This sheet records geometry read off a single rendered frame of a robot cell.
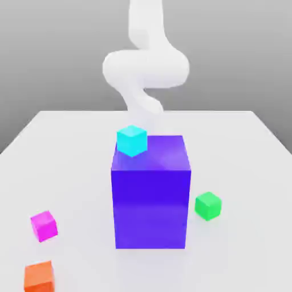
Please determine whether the small cyan cube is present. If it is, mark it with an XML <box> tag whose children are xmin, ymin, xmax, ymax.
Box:
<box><xmin>116</xmin><ymin>124</ymin><xmax>148</xmax><ymax>158</ymax></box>

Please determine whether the small green cube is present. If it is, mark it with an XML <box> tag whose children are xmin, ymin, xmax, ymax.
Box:
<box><xmin>194</xmin><ymin>191</ymin><xmax>222</xmax><ymax>222</ymax></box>

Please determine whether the large purple box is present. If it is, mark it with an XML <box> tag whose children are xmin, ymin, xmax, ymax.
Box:
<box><xmin>111</xmin><ymin>135</ymin><xmax>192</xmax><ymax>250</ymax></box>

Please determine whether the small orange cube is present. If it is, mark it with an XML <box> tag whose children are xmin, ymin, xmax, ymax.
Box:
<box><xmin>23</xmin><ymin>260</ymin><xmax>55</xmax><ymax>292</ymax></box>

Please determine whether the small magenta cube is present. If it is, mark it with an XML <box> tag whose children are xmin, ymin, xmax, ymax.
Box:
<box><xmin>30</xmin><ymin>210</ymin><xmax>59</xmax><ymax>243</ymax></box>

